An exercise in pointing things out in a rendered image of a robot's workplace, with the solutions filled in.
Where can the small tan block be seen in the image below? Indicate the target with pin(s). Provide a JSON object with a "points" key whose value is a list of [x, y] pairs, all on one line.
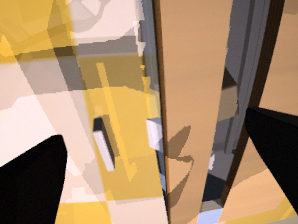
{"points": [[229, 97]]}

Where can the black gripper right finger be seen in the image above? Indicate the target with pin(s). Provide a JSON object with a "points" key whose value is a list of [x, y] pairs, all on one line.
{"points": [[275, 138]]}

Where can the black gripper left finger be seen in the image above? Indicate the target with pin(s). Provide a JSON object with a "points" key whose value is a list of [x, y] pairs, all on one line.
{"points": [[31, 184]]}

